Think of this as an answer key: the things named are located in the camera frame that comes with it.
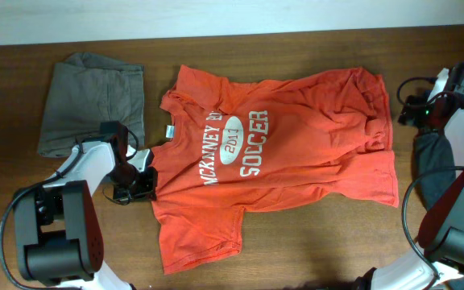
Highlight orange t-shirt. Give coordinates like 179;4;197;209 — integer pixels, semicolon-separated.
152;66;399;274

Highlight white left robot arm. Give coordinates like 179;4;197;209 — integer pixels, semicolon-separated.
11;135;155;289

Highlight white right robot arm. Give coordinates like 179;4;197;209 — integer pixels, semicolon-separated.
351;62;464;290

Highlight folded grey pants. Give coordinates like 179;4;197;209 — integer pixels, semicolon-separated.
37;52;145;158

